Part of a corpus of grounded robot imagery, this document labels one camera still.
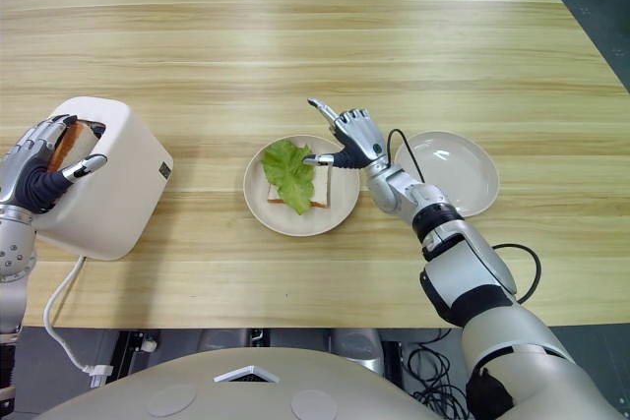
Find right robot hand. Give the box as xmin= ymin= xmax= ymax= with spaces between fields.
xmin=301 ymin=97 xmax=390 ymax=172

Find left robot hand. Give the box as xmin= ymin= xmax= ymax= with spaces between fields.
xmin=0 ymin=114 xmax=108 ymax=215

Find bread slice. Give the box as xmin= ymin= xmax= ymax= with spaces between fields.
xmin=46 ymin=119 xmax=107 ymax=173
xmin=266 ymin=163 xmax=332 ymax=210

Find beige plate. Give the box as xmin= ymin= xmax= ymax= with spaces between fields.
xmin=242 ymin=134 xmax=362 ymax=238

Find green lettuce leaf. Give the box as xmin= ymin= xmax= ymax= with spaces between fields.
xmin=259 ymin=139 xmax=317 ymax=216

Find cream toaster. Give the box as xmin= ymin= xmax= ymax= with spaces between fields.
xmin=32 ymin=95 xmax=175 ymax=262

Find white plate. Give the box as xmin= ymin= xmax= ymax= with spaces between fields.
xmin=393 ymin=130 xmax=501 ymax=219

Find robot body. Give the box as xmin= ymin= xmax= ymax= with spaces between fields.
xmin=33 ymin=346 xmax=447 ymax=420

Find white cord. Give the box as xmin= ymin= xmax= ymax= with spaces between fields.
xmin=42 ymin=254 xmax=116 ymax=389

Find black floor cable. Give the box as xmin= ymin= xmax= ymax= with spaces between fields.
xmin=401 ymin=329 xmax=474 ymax=420

